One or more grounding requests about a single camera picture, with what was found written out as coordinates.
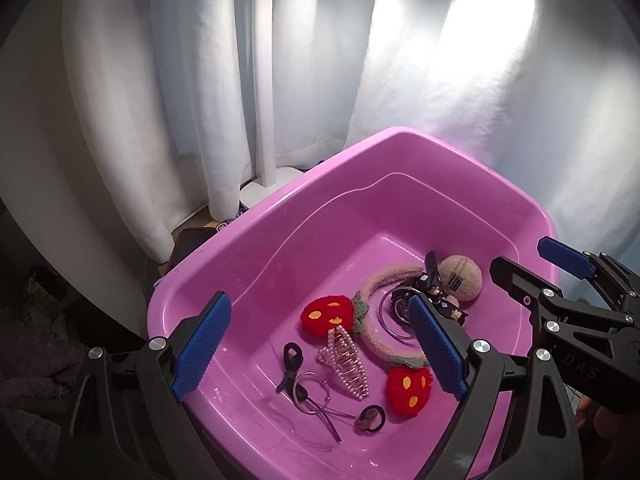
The beige plush face ball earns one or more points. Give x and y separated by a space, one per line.
461 277

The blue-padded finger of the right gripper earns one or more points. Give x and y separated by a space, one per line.
566 258

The large silver bangle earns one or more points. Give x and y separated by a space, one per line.
393 312

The black patterned bow clip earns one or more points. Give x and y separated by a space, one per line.
430 283

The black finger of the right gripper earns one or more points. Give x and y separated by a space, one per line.
523 286

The brown snap hair clip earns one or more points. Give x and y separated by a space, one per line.
311 407

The pink strawberry headband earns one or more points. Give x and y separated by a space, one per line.
408 379

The pink plastic basin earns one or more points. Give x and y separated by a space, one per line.
386 200

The person's right hand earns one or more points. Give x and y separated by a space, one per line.
605 422

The pearl hair claw clip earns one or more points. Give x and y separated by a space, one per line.
341 355

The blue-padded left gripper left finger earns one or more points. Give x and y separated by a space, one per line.
126 418

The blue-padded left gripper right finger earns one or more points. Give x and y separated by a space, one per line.
537 440

